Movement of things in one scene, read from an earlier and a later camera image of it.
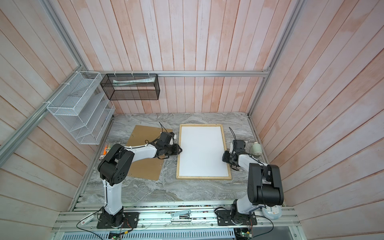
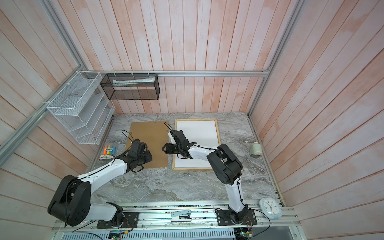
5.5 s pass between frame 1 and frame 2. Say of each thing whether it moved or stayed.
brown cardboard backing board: moved
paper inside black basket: stayed
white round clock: stayed
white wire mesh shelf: stayed
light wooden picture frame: moved
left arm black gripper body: moved
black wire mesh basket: stayed
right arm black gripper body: moved
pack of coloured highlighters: stayed
